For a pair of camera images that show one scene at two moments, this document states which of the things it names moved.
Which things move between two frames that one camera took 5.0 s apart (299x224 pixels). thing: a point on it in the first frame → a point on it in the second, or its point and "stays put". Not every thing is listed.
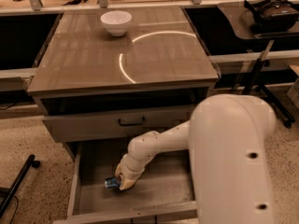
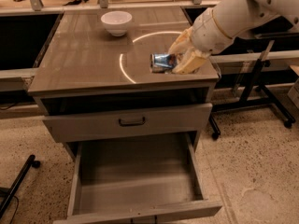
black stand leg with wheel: [7, 193] stays put
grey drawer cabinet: [97, 92] stays put
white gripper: [127, 169] → [206, 35]
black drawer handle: [132, 124] stays put
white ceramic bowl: [117, 21] stays put
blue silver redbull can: [112, 182] → [162, 63]
